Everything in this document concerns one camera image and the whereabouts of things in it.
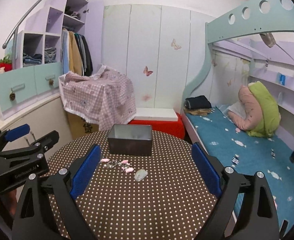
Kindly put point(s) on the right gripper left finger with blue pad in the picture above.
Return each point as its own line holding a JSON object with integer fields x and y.
{"x": 34, "y": 218}

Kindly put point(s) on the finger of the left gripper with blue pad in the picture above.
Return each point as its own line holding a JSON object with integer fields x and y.
{"x": 40, "y": 146}
{"x": 11, "y": 135}

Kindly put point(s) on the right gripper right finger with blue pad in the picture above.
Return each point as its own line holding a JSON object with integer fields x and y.
{"x": 257, "y": 217}

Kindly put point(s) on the silver bead keychain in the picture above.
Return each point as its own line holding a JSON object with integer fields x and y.
{"x": 112, "y": 164}

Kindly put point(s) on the pink bear charm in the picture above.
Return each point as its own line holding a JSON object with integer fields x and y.
{"x": 124, "y": 161}

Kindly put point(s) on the pale green jade bangle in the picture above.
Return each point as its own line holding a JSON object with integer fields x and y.
{"x": 140, "y": 175}

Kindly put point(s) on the left hand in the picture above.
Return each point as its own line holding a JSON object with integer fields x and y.
{"x": 9, "y": 201}

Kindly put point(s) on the blue patterned mattress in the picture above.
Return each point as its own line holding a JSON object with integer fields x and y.
{"x": 248, "y": 155}

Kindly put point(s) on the beige cabinet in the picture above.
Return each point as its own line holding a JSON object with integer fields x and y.
{"x": 43, "y": 117}

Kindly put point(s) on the teal drawer unit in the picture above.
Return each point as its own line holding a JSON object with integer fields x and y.
{"x": 25, "y": 86}

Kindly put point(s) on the red ottoman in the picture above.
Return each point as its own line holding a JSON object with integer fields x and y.
{"x": 175, "y": 128}

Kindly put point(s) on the brown cardboard box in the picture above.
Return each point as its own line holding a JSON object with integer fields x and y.
{"x": 79, "y": 127}

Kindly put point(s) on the dark metal storage box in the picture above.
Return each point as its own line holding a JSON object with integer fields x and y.
{"x": 129, "y": 139}

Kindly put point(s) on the folded dark clothes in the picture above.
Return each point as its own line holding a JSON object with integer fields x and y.
{"x": 199, "y": 102}

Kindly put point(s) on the white pillow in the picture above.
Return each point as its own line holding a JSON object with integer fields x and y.
{"x": 238, "y": 109}

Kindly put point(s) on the pink and green plush pillow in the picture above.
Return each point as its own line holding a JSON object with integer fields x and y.
{"x": 262, "y": 113}

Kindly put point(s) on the red plush toy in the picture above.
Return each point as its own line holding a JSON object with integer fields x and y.
{"x": 6, "y": 63}

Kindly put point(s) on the white board on ottoman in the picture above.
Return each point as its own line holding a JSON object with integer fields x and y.
{"x": 156, "y": 114}

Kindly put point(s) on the pink checkered cloth cover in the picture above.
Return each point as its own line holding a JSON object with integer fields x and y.
{"x": 105, "y": 98}

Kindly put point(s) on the folded jeans on shelf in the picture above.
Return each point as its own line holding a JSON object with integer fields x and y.
{"x": 48, "y": 57}

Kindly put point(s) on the purple shelf unit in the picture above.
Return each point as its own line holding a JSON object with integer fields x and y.
{"x": 44, "y": 28}

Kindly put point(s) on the hanging clothes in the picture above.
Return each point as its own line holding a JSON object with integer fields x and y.
{"x": 75, "y": 54}

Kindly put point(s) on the metal stair handrail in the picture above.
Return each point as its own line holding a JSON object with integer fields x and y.
{"x": 31, "y": 10}

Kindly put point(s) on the white wardrobe with butterflies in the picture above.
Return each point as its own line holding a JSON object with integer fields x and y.
{"x": 160, "y": 49}

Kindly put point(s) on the teal bunk bed frame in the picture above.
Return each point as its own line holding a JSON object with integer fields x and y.
{"x": 252, "y": 17}

